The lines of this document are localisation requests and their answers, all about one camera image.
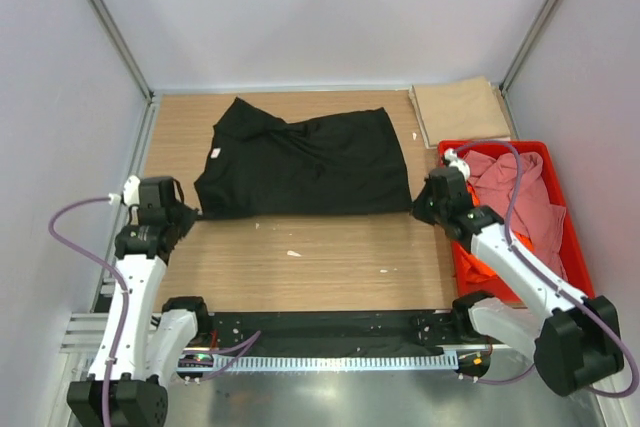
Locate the black t-shirt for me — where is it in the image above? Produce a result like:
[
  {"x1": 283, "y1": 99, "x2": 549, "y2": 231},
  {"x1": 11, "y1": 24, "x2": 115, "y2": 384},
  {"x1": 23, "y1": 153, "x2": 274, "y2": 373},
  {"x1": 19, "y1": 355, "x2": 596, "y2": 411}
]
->
[{"x1": 194, "y1": 98, "x2": 412, "y2": 220}]

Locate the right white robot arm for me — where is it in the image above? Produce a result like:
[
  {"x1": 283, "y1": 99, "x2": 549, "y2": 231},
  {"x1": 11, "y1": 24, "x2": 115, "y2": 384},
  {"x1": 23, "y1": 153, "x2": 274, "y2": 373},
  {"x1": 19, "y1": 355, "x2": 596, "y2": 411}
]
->
[{"x1": 412, "y1": 166, "x2": 625, "y2": 396}]

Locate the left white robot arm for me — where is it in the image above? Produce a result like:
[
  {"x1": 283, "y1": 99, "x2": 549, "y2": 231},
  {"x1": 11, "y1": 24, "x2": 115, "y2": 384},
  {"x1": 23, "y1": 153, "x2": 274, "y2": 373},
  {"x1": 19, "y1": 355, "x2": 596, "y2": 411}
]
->
[{"x1": 67, "y1": 203, "x2": 212, "y2": 426}]

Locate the orange t-shirt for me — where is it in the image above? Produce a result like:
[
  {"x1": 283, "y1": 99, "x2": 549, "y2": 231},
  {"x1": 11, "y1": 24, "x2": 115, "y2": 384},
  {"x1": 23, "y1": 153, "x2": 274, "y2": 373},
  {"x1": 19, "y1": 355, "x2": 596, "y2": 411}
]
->
[{"x1": 452, "y1": 183, "x2": 534, "y2": 285}]

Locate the pink t-shirt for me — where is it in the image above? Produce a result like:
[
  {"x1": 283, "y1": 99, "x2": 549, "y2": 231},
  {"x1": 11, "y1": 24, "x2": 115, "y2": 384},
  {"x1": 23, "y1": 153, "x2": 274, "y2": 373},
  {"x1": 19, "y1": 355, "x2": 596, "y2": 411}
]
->
[{"x1": 464, "y1": 150, "x2": 568, "y2": 280}]

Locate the folded beige t-shirt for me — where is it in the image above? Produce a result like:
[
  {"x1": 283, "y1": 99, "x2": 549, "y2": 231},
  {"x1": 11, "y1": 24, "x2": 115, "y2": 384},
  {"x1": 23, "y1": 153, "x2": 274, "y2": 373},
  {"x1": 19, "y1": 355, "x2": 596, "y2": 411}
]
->
[{"x1": 409, "y1": 76, "x2": 513, "y2": 148}]

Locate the red plastic bin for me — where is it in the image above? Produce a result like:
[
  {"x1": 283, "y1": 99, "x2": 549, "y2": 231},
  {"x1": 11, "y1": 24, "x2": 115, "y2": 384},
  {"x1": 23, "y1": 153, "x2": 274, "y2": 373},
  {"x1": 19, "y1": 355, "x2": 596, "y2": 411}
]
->
[{"x1": 438, "y1": 140, "x2": 595, "y2": 297}]

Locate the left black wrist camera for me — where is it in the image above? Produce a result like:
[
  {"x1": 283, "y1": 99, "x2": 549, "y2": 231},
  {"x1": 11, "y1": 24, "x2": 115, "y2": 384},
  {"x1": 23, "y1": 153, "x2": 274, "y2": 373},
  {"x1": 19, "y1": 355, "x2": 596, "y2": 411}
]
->
[{"x1": 121, "y1": 175, "x2": 184, "y2": 209}]

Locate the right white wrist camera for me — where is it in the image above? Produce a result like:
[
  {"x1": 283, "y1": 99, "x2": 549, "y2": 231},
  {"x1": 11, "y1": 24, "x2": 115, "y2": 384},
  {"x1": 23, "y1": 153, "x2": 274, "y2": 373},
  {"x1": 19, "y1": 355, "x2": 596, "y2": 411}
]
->
[{"x1": 442, "y1": 148, "x2": 471, "y2": 181}]

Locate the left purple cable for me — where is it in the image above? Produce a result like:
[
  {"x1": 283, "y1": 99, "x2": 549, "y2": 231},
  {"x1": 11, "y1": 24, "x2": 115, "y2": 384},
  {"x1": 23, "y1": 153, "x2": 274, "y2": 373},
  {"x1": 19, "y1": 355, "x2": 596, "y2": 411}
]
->
[{"x1": 47, "y1": 195, "x2": 261, "y2": 427}]

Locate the purple cable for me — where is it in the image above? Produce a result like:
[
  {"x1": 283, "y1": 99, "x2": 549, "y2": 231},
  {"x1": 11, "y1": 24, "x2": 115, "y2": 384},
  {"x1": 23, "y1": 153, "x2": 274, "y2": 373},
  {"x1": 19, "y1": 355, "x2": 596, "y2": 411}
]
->
[
  {"x1": 47, "y1": 195, "x2": 261, "y2": 427},
  {"x1": 444, "y1": 140, "x2": 640, "y2": 398}
]

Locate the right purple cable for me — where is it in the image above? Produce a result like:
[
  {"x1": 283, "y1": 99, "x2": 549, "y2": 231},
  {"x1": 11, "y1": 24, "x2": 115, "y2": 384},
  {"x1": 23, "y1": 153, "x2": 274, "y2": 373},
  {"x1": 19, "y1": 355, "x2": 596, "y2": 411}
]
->
[{"x1": 444, "y1": 140, "x2": 640, "y2": 398}]

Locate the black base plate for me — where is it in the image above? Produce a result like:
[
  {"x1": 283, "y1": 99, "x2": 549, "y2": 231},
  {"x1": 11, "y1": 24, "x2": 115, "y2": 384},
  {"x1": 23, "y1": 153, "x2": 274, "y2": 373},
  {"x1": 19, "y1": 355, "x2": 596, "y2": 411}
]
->
[{"x1": 188, "y1": 310, "x2": 489, "y2": 358}]

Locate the white slotted cable duct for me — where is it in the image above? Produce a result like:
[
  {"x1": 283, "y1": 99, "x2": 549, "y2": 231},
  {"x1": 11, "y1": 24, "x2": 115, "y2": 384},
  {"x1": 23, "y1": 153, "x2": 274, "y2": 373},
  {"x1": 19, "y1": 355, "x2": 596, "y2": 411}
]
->
[{"x1": 228, "y1": 351, "x2": 459, "y2": 373}]

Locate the left aluminium frame post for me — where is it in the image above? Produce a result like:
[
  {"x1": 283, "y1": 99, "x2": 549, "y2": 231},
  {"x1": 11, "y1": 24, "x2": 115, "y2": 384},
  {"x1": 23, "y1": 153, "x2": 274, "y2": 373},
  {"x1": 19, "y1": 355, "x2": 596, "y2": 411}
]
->
[{"x1": 58, "y1": 0, "x2": 154, "y2": 101}]

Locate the aluminium frame post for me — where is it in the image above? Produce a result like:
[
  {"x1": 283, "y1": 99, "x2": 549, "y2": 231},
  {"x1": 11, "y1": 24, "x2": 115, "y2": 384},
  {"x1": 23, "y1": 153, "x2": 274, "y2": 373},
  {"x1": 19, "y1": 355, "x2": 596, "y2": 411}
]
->
[
  {"x1": 58, "y1": 0, "x2": 154, "y2": 101},
  {"x1": 499, "y1": 0, "x2": 591, "y2": 94}
]

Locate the right aluminium frame post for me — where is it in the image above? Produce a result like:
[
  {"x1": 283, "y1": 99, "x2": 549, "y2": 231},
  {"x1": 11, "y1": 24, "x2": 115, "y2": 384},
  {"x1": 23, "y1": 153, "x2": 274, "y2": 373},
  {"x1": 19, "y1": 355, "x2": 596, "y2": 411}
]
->
[{"x1": 499, "y1": 0, "x2": 591, "y2": 94}]

